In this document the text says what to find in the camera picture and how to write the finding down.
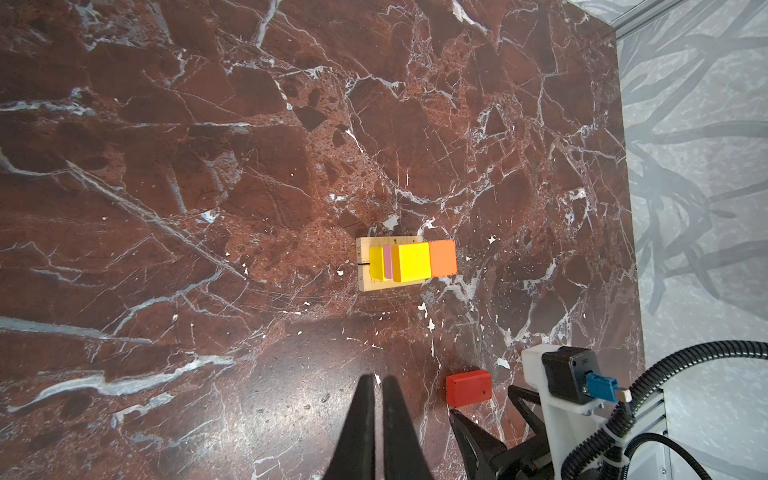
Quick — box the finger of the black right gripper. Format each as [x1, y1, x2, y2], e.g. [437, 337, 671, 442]
[507, 385, 546, 437]
[449, 409, 508, 480]

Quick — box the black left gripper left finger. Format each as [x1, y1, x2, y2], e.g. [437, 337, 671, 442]
[323, 374, 375, 480]

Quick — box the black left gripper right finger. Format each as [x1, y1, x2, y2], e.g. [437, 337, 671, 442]
[382, 376, 433, 480]

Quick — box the small orange red block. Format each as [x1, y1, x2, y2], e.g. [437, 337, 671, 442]
[429, 239, 458, 277]

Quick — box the orange yellow small cube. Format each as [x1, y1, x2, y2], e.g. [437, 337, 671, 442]
[392, 242, 432, 283]

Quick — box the natural wood long block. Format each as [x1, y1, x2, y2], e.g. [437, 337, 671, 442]
[357, 264, 425, 292]

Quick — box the pink rectangular block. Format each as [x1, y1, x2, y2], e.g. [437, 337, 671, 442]
[382, 245, 394, 280]

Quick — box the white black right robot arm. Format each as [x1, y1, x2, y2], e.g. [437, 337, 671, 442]
[450, 340, 767, 479]

